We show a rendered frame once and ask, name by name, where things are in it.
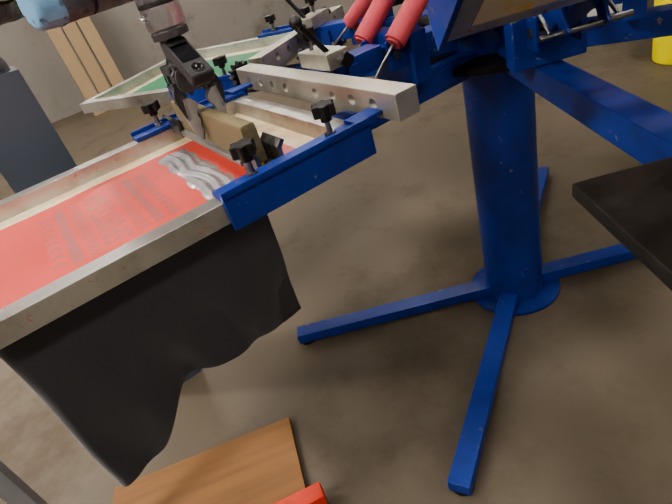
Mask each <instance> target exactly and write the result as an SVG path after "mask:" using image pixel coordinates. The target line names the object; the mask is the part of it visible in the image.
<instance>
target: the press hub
mask: <svg viewBox="0 0 672 504"><path fill-rule="evenodd" d="M504 42H505V37H504V36H502V35H500V34H498V33H497V32H495V31H494V28H492V29H489V30H485V31H482V32H479V33H477V35H475V36H472V37H470V38H468V39H466V40H464V41H462V42H460V43H458V51H456V52H449V53H443V54H436V55H434V56H432V57H430V64H431V65H433V64H435V63H437V62H439V61H441V60H443V59H445V58H447V57H449V56H451V55H453V54H455V53H457V52H459V51H461V50H478V51H479V56H477V57H475V58H473V59H471V60H469V61H467V62H465V63H463V64H461V65H460V66H458V67H456V68H454V69H453V76H454V77H471V76H472V77H471V78H469V79H467V80H465V81H463V82H462V86H463V95H464V103H465V111H466V120H467V128H468V136H469V144H470V153H471V161H472V169H473V178H474V186H475V194H476V202H477V211H478V219H479V227H480V236H481V244H482V252H483V261H484V268H483V269H481V270H480V271H479V272H478V273H477V274H476V275H475V276H474V278H473V280H472V282H473V281H477V280H481V279H485V278H486V282H487V284H488V285H489V286H490V287H491V291H492V295H491V296H487V297H483V298H479V299H475V301H476V302H477V303H478V304H479V305H480V306H482V307H483V308H485V309H487V310H489V311H491V312H494V313H495V310H496V307H497V303H498V300H499V296H500V293H506V294H518V304H517V308H516V313H515V316H519V315H527V314H531V313H535V312H538V311H540V310H542V309H544V308H546V307H548V306H549V305H551V304H552V303H553V302H554V301H555V300H556V298H557V297H558V295H559V292H560V281H559V279H554V280H550V281H546V282H542V260H541V235H540V210H539V184H538V159H537V133H536V108H535V92H534V91H533V90H531V89H530V88H528V87H527V86H525V85H524V84H522V83H521V82H519V81H518V80H516V79H515V78H513V77H512V76H510V75H509V74H507V73H506V72H504V71H509V69H508V68H507V66H506V59H505V58H503V57H502V56H500V55H498V54H497V53H496V50H495V45H496V44H499V43H504Z"/></svg>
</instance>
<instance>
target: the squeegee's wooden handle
mask: <svg viewBox="0 0 672 504"><path fill-rule="evenodd" d="M171 105H172V107H173V109H174V111H175V114H176V116H177V118H178V120H179V122H180V125H181V127H182V129H183V130H185V129H186V130H188V131H190V132H192V133H194V134H196V133H195V132H194V131H193V129H192V128H191V127H190V125H189V124H188V122H187V121H186V119H185V118H184V115H183V114H182V112H181V111H180V110H179V109H178V107H177V106H176V104H175V102H174V100H173V101H172V102H171ZM197 105H198V109H197V114H198V116H199V118H200V119H201V126H202V128H203V129H204V130H205V138H206V139H207V140H209V141H211V142H213V143H215V144H217V145H219V146H221V147H223V148H225V149H227V150H229V148H230V144H232V143H235V142H237V141H239V140H240V139H243V138H244V139H248V138H253V139H254V142H255V144H256V147H257V150H256V154H255V156H258V158H259V160H260V163H261V162H263V161H265V160H267V156H266V153H265V151H264V148H263V145H262V143H261V140H260V137H259V135H258V132H257V129H256V126H255V124H254V123H253V122H250V121H248V120H245V119H242V118H239V117H236V116H233V115H230V114H227V113H224V112H221V111H218V110H215V109H212V108H210V107H207V106H204V105H201V104H198V103H197ZM196 135H197V134H196Z"/></svg>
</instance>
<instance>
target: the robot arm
mask: <svg viewBox="0 0 672 504"><path fill-rule="evenodd" d="M133 1H134V2H135V4H136V6H137V9H138V11H139V12H140V15H141V16H142V17H141V18H140V19H139V20H140V22H141V23H145V26H146V28H147V30H148V32H149V33H153V34H152V35H151V37H152V39H153V42H154V43H156V42H159V43H160V45H161V48H162V50H163V52H164V54H165V57H166V65H163V66H161V67H159V68H160V70H161V72H162V74H163V77H164V79H165V81H166V83H167V86H168V88H169V90H170V92H172V97H173V100H174V102H175V104H176V106H177V107H178V109H179V110H180V111H181V112H182V114H183V115H184V118H185V119H186V121H187V122H188V124H189V125H190V127H191V128H192V129H193V131H194V132H195V133H196V134H197V135H198V136H199V137H201V138H202V139H206V138H205V130H204V129H203V128H202V126H201V119H200V118H199V116H198V114H197V109H198V105H197V102H196V101H195V100H193V99H190V98H188V96H187V94H186V93H188V94H189V95H191V96H192V95H193V93H194V91H195V90H197V89H200V88H202V89H205V90H206V93H205V97H206V99H207V100H208V101H209V102H210V103H211V104H212V106H213V107H214V109H215V110H218V111H221V112H224V113H227V108H226V100H225V95H224V89H223V85H222V83H221V81H220V79H219V78H218V76H217V75H216V74H215V73H214V69H213V68H212V67H211V65H210V64H209V63H208V62H207V61H206V60H205V59H204V58H203V57H202V56H201V55H200V53H199V52H198V51H197V50H196V49H195V48H194V47H193V46H192V45H191V44H190V42H189V41H188V40H187V39H186V38H185V37H184V36H181V35H182V34H184V33H186V32H188V31H189V28H188V26H187V23H184V22H185V21H186V17H185V15H184V12H183V10H182V7H181V5H180V2H179V0H0V25H3V24H6V23H9V22H14V21H17V20H19V19H20V18H23V17H26V18H27V21H28V22H29V23H30V24H31V25H32V26H33V27H35V28H36V29H39V30H42V31H45V30H49V29H54V28H58V27H63V26H66V25H67V24H68V23H71V22H74V21H77V20H79V19H82V18H85V17H88V16H91V15H94V14H97V13H100V12H103V11H106V10H109V9H111V8H114V7H117V6H122V5H124V4H126V3H129V2H133ZM9 70H10V68H9V66H8V65H7V63H6V62H5V61H4V60H3V59H2V58H1V57H0V74H3V73H5V72H7V71H9ZM165 76H166V77H165ZM166 78H167V79H166ZM167 80H168V81H167ZM169 85H170V86H169Z"/></svg>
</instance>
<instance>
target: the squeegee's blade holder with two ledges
mask: <svg viewBox="0 0 672 504"><path fill-rule="evenodd" d="M181 133H182V135H183V136H185V137H187V138H189V139H191V140H192V141H194V142H196V143H198V144H200V145H202V146H204V147H206V148H208V149H210V150H212V151H213V152H215V153H217V154H219V155H221V156H223V157H225V158H227V159H229V160H231V161H233V162H234V163H236V164H238V165H240V166H243V163H242V162H241V160H236V161H234V160H233V159H232V157H231V155H230V152H229V150H227V149H225V148H223V147H221V146H219V145H217V144H215V143H213V142H211V141H209V140H207V139H202V138H201V137H199V136H198V135H196V134H194V133H192V132H190V131H188V130H186V129H185V130H183V131H181Z"/></svg>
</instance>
